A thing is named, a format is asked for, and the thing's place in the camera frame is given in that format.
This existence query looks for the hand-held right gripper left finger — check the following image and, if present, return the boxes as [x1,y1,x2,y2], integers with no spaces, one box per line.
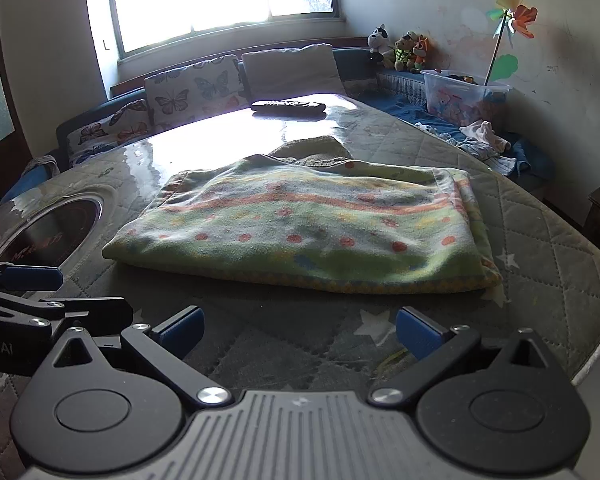
[50,306,231,407]

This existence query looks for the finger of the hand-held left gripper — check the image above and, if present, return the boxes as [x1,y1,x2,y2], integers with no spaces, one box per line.
[0,287,133,346]
[0,259,65,292]

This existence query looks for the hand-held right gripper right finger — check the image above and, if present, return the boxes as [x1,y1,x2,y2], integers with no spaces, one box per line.
[371,306,566,406]

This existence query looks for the green striped dotted garment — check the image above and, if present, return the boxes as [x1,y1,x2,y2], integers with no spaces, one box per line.
[101,136,505,295]

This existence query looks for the round black induction cooker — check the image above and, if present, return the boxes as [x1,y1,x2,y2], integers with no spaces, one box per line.
[0,185,106,268]

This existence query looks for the grey folded cloth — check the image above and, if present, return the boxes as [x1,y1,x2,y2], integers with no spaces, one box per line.
[27,156,61,177]

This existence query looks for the quilted grey table cover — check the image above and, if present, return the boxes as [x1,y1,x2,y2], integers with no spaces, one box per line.
[0,92,600,480]

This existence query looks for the flat butterfly print cushion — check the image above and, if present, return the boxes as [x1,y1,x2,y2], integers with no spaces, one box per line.
[67,100,153,168]

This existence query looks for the dark wooden door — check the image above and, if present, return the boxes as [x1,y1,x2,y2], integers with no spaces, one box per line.
[0,0,31,211]

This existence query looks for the white striped cloth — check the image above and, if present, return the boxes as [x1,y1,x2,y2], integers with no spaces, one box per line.
[485,152,518,176]

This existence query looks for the pale pink garment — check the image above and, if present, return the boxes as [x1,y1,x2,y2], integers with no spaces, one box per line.
[460,121,512,153]

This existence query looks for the clear plastic storage box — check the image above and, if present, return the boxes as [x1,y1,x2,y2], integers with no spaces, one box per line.
[421,69,512,126]

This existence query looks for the tall butterfly print pillow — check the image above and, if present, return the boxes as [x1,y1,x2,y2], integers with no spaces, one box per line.
[145,56,246,128]

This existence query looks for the black remote control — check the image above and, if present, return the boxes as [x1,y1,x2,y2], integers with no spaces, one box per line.
[251,99,327,120]

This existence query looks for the blue sofa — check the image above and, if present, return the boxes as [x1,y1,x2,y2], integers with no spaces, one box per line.
[0,47,556,206]

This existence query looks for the orange plush toy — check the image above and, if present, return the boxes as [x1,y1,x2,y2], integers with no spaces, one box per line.
[410,35,433,75]

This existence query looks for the plush bear with yellow vest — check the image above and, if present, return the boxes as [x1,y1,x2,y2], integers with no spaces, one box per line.
[392,32,416,72]

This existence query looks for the beige pillow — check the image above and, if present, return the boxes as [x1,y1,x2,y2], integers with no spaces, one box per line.
[241,44,346,103]

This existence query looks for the black and white plush toy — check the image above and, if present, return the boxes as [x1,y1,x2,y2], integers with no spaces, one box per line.
[367,24,396,68]

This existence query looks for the colourful pinwheel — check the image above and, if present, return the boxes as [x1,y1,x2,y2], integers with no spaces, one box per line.
[482,0,538,86]

